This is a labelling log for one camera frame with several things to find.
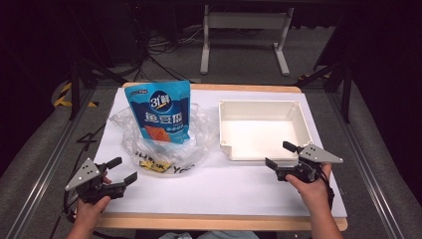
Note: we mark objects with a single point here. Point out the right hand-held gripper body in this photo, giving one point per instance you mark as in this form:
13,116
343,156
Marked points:
316,155

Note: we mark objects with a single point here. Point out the person's right hand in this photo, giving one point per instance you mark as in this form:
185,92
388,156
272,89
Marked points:
313,195

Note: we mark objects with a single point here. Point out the yellow black hazard tape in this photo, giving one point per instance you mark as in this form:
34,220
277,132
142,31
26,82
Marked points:
64,94

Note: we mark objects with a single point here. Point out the black tape mark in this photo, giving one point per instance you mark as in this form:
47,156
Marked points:
87,138

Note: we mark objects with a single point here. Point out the white plastic box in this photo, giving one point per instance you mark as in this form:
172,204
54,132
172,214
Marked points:
258,136

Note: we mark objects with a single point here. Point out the white metal stand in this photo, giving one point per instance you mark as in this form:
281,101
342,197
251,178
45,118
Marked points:
245,20

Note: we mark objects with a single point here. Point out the white paper sheet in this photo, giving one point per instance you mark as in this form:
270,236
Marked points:
215,191

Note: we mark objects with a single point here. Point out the black metal stand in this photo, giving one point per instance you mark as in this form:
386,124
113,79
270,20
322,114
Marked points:
75,89
346,96

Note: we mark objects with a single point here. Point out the aluminium rail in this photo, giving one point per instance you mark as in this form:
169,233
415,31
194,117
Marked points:
49,162
365,159

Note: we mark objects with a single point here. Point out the clear plastic bag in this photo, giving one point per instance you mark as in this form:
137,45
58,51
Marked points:
175,154

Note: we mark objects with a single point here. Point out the blue snack pouch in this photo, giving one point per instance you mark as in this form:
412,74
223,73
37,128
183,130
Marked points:
159,109

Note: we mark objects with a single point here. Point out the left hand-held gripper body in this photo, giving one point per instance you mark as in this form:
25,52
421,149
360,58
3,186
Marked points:
83,173

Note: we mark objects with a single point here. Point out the person's left hand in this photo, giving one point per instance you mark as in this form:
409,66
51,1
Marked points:
89,212

